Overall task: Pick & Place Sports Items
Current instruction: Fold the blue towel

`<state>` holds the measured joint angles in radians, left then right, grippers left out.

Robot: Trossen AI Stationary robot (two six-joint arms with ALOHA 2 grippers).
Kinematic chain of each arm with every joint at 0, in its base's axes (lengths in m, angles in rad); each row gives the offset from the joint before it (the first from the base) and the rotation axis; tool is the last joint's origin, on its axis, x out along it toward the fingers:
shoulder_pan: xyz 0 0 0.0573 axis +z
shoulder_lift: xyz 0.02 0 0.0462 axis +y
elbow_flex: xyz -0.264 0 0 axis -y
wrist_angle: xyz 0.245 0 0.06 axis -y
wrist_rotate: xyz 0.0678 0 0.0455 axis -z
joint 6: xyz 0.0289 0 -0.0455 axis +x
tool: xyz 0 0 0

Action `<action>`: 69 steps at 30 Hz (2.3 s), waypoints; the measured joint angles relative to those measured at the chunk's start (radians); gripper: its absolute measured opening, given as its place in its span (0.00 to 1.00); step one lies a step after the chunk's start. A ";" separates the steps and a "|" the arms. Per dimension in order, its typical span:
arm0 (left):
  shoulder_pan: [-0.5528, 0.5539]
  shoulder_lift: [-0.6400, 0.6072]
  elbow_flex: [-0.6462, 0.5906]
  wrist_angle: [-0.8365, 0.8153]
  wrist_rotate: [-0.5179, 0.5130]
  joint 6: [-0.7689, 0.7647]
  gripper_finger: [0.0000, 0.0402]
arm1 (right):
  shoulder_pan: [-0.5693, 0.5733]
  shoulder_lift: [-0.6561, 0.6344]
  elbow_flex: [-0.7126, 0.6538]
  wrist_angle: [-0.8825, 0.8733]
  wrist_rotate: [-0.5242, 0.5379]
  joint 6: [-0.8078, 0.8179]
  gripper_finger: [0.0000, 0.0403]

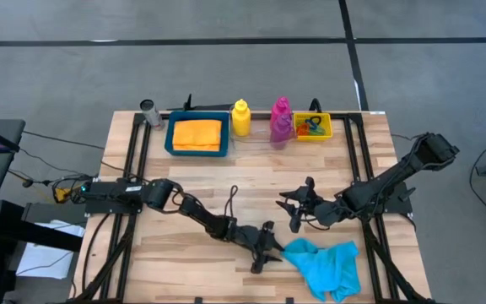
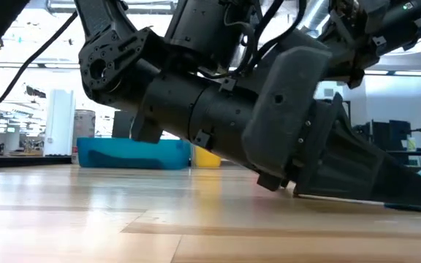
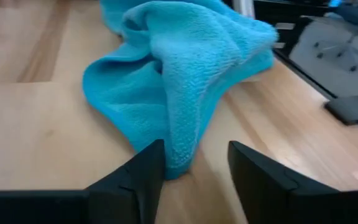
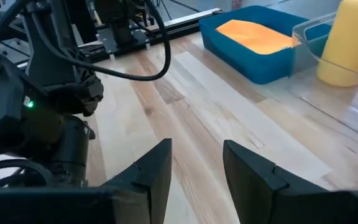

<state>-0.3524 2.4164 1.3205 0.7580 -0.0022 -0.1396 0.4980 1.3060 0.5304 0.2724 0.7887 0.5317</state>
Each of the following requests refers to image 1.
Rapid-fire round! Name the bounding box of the pink plastic sports bottle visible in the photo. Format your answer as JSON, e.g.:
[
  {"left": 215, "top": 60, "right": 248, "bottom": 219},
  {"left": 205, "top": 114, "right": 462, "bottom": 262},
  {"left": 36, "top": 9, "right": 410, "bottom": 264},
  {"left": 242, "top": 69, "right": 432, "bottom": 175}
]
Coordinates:
[{"left": 270, "top": 96, "right": 292, "bottom": 128}]

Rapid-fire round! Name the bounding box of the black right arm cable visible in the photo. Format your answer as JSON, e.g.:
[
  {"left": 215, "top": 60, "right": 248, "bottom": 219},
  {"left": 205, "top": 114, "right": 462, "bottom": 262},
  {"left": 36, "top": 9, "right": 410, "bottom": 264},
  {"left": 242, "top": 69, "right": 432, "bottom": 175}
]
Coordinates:
[{"left": 304, "top": 213, "right": 332, "bottom": 232}]

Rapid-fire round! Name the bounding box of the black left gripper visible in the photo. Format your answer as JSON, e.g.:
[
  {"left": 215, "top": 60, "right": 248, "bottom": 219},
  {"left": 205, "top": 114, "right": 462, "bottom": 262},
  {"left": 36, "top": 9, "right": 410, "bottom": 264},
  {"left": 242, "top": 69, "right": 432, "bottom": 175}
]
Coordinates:
[{"left": 234, "top": 220, "right": 286, "bottom": 274}]

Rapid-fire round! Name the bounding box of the grey cylindrical canister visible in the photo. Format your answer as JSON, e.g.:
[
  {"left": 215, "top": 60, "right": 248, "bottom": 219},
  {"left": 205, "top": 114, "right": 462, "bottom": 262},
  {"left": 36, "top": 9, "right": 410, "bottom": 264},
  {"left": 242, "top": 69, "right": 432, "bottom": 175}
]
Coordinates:
[{"left": 139, "top": 99, "right": 165, "bottom": 131}]

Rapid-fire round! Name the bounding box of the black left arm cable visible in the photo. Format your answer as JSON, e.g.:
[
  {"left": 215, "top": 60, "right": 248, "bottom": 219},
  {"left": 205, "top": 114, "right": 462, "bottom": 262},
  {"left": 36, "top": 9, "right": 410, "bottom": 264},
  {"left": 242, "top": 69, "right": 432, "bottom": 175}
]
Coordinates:
[{"left": 224, "top": 184, "right": 240, "bottom": 220}]

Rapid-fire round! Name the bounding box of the purple plastic sports bottle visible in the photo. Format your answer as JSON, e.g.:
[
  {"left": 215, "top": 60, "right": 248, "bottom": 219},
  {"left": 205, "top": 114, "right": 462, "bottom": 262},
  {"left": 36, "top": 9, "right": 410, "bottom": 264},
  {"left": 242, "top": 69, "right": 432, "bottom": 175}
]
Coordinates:
[{"left": 269, "top": 112, "right": 294, "bottom": 150}]

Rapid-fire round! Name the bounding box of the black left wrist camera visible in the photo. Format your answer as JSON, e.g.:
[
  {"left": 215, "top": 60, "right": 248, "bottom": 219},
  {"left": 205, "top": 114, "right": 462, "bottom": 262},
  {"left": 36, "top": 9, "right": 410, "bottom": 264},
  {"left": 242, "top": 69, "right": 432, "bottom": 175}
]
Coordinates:
[{"left": 215, "top": 215, "right": 240, "bottom": 242}]

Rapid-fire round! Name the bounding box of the clear plastic bin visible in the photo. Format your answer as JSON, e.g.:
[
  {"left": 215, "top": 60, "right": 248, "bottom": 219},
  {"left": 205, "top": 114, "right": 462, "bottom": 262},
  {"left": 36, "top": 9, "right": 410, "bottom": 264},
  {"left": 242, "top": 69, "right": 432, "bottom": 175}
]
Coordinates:
[{"left": 229, "top": 105, "right": 297, "bottom": 149}]

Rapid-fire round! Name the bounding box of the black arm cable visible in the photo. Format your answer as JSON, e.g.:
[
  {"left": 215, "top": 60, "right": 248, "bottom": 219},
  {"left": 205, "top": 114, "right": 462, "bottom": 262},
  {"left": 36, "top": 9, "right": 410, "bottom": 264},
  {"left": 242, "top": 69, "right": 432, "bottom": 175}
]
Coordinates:
[
  {"left": 304, "top": 213, "right": 332, "bottom": 232},
  {"left": 224, "top": 184, "right": 240, "bottom": 220}
]

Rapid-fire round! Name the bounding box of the small yellow plastic piece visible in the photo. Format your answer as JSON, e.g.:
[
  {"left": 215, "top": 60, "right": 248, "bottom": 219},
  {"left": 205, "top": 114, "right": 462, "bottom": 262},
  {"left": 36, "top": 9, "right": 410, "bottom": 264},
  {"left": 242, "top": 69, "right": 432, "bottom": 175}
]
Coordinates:
[{"left": 53, "top": 187, "right": 72, "bottom": 203}]

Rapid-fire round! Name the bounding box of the yellow plastic sports bottle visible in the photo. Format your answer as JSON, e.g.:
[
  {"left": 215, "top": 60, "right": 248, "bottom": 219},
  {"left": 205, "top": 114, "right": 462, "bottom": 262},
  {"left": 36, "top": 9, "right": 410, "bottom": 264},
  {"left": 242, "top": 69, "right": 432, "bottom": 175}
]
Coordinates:
[{"left": 231, "top": 98, "right": 252, "bottom": 138}]

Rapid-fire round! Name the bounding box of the turquoise microfibre cloth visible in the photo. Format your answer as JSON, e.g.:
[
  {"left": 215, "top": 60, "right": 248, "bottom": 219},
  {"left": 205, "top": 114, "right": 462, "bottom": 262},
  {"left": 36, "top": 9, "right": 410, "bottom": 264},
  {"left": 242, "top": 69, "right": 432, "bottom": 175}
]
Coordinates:
[{"left": 283, "top": 237, "right": 362, "bottom": 303}]

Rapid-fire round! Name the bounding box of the orange microfibre cloth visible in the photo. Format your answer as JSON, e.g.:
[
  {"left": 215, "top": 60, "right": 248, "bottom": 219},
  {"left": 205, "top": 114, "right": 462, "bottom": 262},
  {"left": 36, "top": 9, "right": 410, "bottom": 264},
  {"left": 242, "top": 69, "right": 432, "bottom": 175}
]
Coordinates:
[{"left": 172, "top": 119, "right": 223, "bottom": 152}]

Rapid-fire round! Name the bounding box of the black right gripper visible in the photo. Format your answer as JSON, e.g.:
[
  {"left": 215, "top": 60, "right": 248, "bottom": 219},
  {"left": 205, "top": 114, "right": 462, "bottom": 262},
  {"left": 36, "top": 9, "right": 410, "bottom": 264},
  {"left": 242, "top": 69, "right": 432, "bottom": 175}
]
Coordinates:
[{"left": 274, "top": 176, "right": 332, "bottom": 234}]

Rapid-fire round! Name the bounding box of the yellow plastic basket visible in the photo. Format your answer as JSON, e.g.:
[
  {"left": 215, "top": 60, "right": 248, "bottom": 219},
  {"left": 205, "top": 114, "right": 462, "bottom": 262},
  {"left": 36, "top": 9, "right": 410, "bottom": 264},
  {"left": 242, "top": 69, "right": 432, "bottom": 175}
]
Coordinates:
[{"left": 292, "top": 111, "right": 334, "bottom": 143}]

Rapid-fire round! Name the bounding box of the white paper sheet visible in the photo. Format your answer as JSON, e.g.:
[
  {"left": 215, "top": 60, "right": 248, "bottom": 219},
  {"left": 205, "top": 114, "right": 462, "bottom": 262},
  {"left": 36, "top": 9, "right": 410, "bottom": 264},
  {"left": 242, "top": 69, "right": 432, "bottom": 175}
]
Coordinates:
[{"left": 14, "top": 219, "right": 86, "bottom": 280}]

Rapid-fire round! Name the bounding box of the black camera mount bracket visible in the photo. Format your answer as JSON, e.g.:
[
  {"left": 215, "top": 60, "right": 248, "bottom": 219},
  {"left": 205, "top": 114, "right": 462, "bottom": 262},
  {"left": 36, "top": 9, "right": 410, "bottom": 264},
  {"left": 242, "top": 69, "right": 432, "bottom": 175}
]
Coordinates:
[{"left": 166, "top": 93, "right": 235, "bottom": 113}]

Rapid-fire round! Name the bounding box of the blue plastic bin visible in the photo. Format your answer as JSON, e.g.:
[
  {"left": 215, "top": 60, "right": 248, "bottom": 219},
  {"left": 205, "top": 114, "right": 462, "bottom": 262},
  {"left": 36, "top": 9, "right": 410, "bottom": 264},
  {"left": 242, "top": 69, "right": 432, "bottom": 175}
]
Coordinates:
[{"left": 164, "top": 110, "right": 230, "bottom": 158}]

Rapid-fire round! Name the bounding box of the black table frame rail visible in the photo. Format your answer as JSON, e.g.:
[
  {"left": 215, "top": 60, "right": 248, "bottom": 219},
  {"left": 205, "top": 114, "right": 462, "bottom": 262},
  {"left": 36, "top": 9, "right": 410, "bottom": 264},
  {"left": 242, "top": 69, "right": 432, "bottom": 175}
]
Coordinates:
[
  {"left": 343, "top": 112, "right": 436, "bottom": 304},
  {"left": 73, "top": 111, "right": 151, "bottom": 304}
]

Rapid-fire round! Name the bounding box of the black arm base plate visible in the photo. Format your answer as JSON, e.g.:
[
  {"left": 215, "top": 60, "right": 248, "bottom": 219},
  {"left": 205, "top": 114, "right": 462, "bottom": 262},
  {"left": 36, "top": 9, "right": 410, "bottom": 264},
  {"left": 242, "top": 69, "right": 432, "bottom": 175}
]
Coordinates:
[
  {"left": 350, "top": 180, "right": 413, "bottom": 215},
  {"left": 84, "top": 181, "right": 145, "bottom": 215}
]

